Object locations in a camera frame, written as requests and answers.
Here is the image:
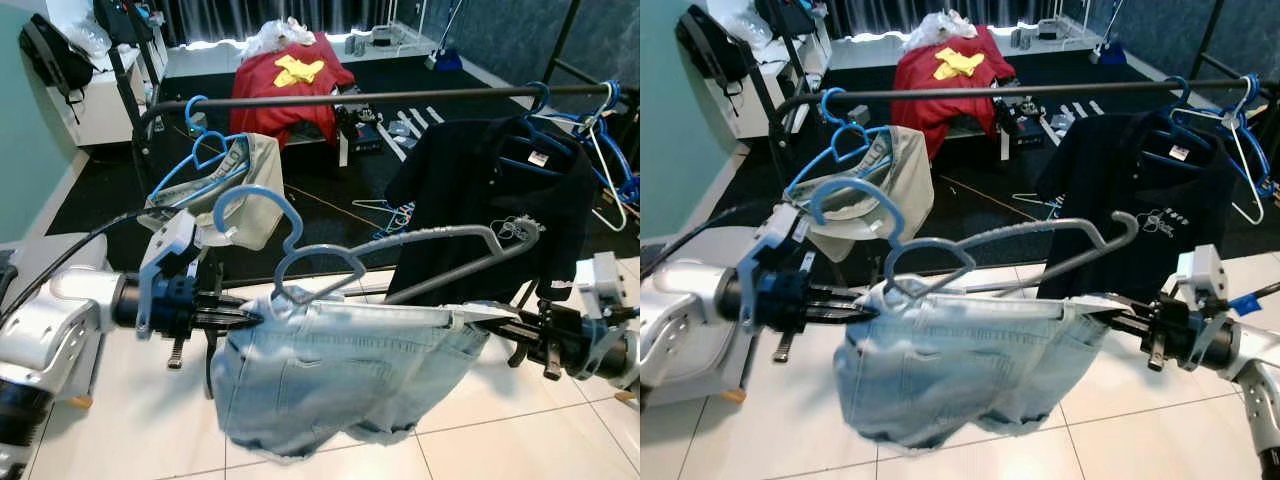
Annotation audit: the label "black curtain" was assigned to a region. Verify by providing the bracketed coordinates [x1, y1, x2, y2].
[160, 0, 421, 46]
[835, 0, 1091, 36]

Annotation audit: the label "black polo shirt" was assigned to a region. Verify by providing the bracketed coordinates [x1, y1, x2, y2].
[385, 115, 599, 306]
[1035, 108, 1241, 301]

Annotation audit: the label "grey shorts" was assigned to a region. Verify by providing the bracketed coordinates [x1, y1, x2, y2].
[790, 125, 936, 263]
[140, 132, 286, 251]

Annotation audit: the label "red cloth with yellow star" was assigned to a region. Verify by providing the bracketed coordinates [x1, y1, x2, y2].
[230, 30, 356, 149]
[890, 25, 1016, 159]

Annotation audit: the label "black bag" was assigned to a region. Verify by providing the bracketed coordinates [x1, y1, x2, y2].
[755, 0, 816, 39]
[92, 0, 151, 46]

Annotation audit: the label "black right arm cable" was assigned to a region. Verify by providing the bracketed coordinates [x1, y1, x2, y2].
[1228, 282, 1280, 311]

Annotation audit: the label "black equipment box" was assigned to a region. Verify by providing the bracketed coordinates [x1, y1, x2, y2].
[990, 95, 1046, 151]
[335, 100, 386, 156]

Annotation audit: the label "white cabinet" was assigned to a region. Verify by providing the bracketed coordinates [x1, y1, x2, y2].
[45, 0, 166, 146]
[700, 0, 831, 136]

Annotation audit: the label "blue broom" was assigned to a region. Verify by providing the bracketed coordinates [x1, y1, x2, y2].
[1095, 0, 1136, 63]
[428, 0, 466, 71]

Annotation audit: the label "white plastic hanger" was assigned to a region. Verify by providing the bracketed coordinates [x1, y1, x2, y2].
[1210, 72, 1280, 226]
[575, 82, 640, 233]

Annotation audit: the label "light blue denim shorts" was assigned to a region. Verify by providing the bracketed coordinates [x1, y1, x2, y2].
[835, 278, 1141, 451]
[210, 285, 521, 463]

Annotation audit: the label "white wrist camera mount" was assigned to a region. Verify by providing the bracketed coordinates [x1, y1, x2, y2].
[135, 210, 201, 341]
[748, 203, 816, 336]
[1175, 245, 1233, 371]
[575, 252, 629, 386]

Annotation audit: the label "blue plastic hanger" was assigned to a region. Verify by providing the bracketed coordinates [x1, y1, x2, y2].
[148, 95, 251, 206]
[1195, 78, 1280, 196]
[785, 88, 896, 196]
[555, 85, 640, 206]
[1145, 75, 1226, 166]
[495, 82, 581, 176]

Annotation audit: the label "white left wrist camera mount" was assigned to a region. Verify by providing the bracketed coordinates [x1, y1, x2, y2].
[748, 203, 816, 336]
[135, 210, 201, 341]

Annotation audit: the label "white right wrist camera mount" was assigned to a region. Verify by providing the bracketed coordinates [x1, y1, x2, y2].
[575, 252, 629, 386]
[1175, 245, 1233, 371]

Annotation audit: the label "white plastic bag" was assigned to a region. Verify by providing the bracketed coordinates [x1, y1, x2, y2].
[905, 10, 981, 51]
[240, 17, 316, 59]

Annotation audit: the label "black metal clothes rack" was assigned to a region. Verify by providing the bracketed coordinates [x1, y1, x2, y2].
[765, 78, 1263, 301]
[132, 85, 640, 401]

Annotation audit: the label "black backpack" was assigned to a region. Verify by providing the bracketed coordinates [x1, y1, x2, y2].
[675, 5, 753, 86]
[18, 13, 96, 99]

